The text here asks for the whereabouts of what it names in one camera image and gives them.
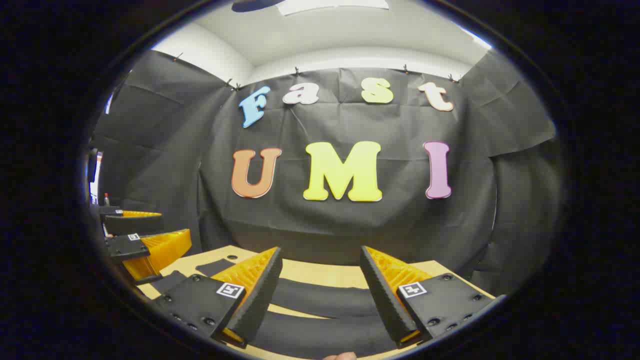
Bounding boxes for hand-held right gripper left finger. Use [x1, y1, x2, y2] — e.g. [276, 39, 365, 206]
[150, 246, 283, 349]

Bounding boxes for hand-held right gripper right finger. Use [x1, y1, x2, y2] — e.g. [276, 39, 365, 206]
[359, 245, 507, 350]

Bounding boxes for dark grey jeans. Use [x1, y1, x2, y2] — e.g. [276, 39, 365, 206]
[150, 257, 401, 360]

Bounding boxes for black backdrop cloth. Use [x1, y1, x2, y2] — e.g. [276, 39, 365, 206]
[92, 50, 558, 296]

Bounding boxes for row of black cloth clips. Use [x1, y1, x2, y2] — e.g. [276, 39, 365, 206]
[172, 50, 461, 92]

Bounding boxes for ceiling light panel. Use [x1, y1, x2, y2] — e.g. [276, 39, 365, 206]
[277, 0, 391, 17]

